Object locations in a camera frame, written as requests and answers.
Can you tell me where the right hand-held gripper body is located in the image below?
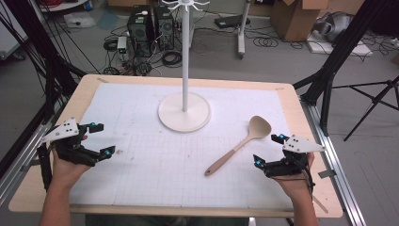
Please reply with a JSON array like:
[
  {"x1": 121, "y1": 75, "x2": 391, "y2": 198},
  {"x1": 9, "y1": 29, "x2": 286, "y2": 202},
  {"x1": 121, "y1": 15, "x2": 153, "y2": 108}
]
[{"x1": 263, "y1": 134, "x2": 327, "y2": 179}]

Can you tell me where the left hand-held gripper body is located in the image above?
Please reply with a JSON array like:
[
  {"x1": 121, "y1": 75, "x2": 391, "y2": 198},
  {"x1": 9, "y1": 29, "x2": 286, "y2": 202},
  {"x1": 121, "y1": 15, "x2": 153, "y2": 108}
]
[{"x1": 41, "y1": 117, "x2": 102, "y2": 168}]

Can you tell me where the beige wooden spoon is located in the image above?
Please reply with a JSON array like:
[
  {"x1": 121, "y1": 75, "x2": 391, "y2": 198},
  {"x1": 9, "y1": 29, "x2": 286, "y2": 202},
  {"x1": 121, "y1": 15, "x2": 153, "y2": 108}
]
[{"x1": 204, "y1": 115, "x2": 273, "y2": 177}]

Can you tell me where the white hook stand rack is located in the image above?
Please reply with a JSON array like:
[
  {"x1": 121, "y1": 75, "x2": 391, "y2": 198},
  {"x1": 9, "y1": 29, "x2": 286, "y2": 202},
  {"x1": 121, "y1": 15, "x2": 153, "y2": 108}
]
[{"x1": 157, "y1": 0, "x2": 212, "y2": 134}]

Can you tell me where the person's left hand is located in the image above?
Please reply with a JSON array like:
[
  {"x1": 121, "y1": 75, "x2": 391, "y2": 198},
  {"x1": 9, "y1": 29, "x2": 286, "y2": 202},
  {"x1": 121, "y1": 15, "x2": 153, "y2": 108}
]
[{"x1": 51, "y1": 134, "x2": 92, "y2": 191}]

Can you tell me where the person's right hand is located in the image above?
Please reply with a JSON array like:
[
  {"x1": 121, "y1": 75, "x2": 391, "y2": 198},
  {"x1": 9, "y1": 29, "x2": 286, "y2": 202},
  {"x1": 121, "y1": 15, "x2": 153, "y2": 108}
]
[{"x1": 271, "y1": 152, "x2": 316, "y2": 202}]

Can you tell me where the white grid mat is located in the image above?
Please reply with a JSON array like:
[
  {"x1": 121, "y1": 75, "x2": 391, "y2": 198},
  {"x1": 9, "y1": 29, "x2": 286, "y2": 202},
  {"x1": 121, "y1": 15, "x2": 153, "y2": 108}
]
[{"x1": 69, "y1": 82, "x2": 295, "y2": 210}]

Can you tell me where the thin wooden stick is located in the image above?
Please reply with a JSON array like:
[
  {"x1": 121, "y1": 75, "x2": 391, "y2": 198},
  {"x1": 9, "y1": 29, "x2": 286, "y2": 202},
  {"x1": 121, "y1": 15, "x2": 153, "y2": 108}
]
[{"x1": 311, "y1": 195, "x2": 329, "y2": 215}]

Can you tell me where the small white power box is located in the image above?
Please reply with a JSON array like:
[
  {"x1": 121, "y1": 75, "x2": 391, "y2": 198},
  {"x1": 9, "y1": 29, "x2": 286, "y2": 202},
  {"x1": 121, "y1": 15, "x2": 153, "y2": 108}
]
[{"x1": 116, "y1": 35, "x2": 129, "y2": 61}]

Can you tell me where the black tripod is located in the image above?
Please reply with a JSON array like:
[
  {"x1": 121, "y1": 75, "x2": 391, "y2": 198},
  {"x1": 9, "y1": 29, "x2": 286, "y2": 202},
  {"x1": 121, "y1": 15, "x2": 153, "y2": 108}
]
[{"x1": 331, "y1": 74, "x2": 399, "y2": 142}]

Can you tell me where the black computer tower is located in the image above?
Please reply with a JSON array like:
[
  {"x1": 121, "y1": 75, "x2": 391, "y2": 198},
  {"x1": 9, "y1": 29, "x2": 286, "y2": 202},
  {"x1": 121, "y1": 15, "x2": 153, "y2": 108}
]
[
  {"x1": 126, "y1": 5, "x2": 155, "y2": 58},
  {"x1": 152, "y1": 5, "x2": 175, "y2": 52}
]

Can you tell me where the white stand leg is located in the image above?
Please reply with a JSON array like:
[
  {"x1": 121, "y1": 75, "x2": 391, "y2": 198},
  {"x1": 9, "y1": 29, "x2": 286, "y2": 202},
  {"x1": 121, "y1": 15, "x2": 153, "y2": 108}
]
[{"x1": 236, "y1": 0, "x2": 252, "y2": 60}]

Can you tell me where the brown cardboard box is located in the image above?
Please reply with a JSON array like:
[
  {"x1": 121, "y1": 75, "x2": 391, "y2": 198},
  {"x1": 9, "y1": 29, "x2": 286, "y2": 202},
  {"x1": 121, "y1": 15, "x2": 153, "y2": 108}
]
[{"x1": 270, "y1": 0, "x2": 331, "y2": 42}]

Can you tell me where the white flat board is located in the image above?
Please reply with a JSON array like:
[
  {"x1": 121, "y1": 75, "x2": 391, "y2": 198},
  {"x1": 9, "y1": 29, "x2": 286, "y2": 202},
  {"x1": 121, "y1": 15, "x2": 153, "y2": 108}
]
[{"x1": 306, "y1": 30, "x2": 375, "y2": 57}]

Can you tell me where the grey vacuum cleaner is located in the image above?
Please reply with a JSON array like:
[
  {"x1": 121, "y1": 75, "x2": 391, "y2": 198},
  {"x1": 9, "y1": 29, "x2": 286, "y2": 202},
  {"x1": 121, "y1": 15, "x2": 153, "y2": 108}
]
[{"x1": 312, "y1": 11, "x2": 355, "y2": 43}]

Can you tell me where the black flat device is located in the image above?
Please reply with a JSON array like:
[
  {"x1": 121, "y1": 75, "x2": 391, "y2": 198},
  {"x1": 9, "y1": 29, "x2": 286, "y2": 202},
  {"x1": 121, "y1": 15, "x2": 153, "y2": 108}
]
[{"x1": 214, "y1": 14, "x2": 251, "y2": 30}]

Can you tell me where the white round table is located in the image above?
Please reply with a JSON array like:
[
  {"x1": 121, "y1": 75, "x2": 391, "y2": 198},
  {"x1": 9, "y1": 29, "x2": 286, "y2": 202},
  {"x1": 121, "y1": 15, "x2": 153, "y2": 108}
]
[{"x1": 37, "y1": 0, "x2": 91, "y2": 13}]

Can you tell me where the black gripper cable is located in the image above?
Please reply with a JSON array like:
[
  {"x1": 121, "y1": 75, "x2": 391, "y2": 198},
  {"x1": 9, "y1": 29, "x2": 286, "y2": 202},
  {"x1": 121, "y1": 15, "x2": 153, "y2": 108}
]
[{"x1": 270, "y1": 165, "x2": 316, "y2": 202}]

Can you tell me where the black strap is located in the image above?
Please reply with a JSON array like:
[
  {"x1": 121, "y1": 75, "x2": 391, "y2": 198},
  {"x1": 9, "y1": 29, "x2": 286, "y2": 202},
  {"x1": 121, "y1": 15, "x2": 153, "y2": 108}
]
[{"x1": 36, "y1": 143, "x2": 54, "y2": 192}]

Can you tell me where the aluminium rail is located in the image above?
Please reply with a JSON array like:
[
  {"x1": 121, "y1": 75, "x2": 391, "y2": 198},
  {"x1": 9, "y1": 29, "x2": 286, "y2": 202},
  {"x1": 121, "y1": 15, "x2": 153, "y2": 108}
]
[
  {"x1": 0, "y1": 121, "x2": 54, "y2": 206},
  {"x1": 300, "y1": 99, "x2": 367, "y2": 226}
]

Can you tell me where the black metal frame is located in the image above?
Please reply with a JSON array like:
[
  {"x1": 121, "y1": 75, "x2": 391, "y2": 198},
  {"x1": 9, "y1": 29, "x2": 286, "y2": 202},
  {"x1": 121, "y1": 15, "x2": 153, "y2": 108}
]
[
  {"x1": 0, "y1": 0, "x2": 88, "y2": 180},
  {"x1": 293, "y1": 0, "x2": 399, "y2": 137}
]

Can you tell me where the black coiled cable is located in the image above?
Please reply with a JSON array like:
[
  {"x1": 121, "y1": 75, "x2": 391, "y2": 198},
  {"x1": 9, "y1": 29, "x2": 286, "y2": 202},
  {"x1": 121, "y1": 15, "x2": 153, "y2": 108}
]
[
  {"x1": 161, "y1": 50, "x2": 184, "y2": 68},
  {"x1": 252, "y1": 36, "x2": 279, "y2": 49},
  {"x1": 103, "y1": 37, "x2": 120, "y2": 53}
]

